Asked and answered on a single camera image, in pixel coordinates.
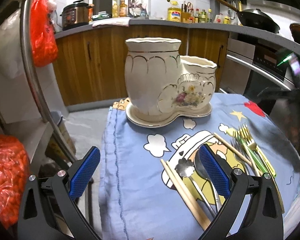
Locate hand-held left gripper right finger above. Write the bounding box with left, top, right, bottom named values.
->
left=199, top=144, right=284, bottom=240

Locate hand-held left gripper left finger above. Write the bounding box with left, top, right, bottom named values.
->
left=16, top=145, right=102, bottom=240

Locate large silver spoon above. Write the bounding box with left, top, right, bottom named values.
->
left=194, top=149, right=223, bottom=213

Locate flower-shaped metal spoon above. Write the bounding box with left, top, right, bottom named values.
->
left=175, top=158, right=217, bottom=218

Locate silver fork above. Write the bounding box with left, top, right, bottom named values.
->
left=230, top=137, right=263, bottom=178

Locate yellow-green plastic fork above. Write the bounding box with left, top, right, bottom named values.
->
left=226, top=128, right=277, bottom=178

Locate gold fork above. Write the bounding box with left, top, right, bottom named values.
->
left=238, top=123, right=285, bottom=214

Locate cream ceramic boot-shaped utensil holder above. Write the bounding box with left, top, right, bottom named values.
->
left=124, top=37, right=217, bottom=117

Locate small trash bin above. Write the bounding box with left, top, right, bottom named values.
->
left=49, top=110, right=77, bottom=155

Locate blue cartoon printed cloth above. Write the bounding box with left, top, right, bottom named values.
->
left=99, top=92, right=300, bottom=240

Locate black built-in oven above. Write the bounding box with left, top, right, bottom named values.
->
left=219, top=37, right=294, bottom=100

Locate cream ceramic saucer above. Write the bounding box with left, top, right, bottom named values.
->
left=125, top=102, right=213, bottom=128

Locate bulging red mesh bag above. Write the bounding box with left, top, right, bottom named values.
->
left=0, top=134, right=30, bottom=229

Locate wooden kitchen base cabinet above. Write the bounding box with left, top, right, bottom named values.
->
left=52, top=26, right=230, bottom=107

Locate grey kitchen countertop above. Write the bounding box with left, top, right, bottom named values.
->
left=54, top=19, right=300, bottom=55

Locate row of condiment bottles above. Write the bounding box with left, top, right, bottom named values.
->
left=189, top=8, right=232, bottom=25

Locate wooden knife block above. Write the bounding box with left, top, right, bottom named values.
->
left=181, top=2, right=193, bottom=23

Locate hanging red plastic bag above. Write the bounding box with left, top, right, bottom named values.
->
left=30, top=0, right=59, bottom=67

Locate large yellow oil jug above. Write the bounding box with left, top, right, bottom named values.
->
left=167, top=2, right=182, bottom=22

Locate white towel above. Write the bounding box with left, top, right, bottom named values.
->
left=92, top=17, right=130, bottom=27

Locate green packet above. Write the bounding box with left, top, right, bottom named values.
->
left=92, top=11, right=113, bottom=20

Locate brown electric pressure cooker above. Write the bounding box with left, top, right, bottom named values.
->
left=60, top=0, right=93, bottom=28

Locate amber oil bottle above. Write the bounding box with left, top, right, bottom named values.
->
left=119, top=0, right=128, bottom=17

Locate white plastic bag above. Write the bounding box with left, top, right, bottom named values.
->
left=46, top=0, right=58, bottom=13

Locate black wok with handle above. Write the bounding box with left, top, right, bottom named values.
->
left=214, top=0, right=280, bottom=33

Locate curved chrome rail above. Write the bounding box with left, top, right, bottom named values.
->
left=19, top=0, right=78, bottom=163

